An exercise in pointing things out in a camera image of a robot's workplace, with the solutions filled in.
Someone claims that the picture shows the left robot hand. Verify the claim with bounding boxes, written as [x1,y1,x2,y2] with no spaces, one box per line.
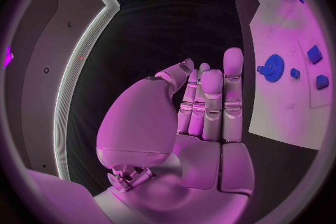
[92,46,256,224]

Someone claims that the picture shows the blue plug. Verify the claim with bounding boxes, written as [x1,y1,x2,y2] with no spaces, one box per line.
[306,44,324,65]
[315,74,330,90]

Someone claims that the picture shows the white task board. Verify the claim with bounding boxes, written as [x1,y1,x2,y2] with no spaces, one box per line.
[248,0,334,151]

